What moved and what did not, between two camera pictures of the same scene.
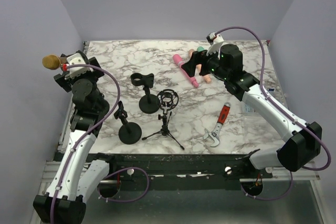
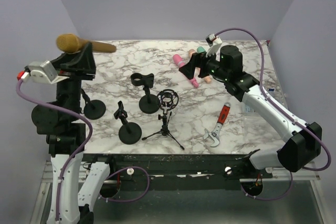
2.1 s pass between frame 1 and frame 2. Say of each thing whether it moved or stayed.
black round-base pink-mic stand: stayed
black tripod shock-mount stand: stayed
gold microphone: moved
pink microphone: stayed
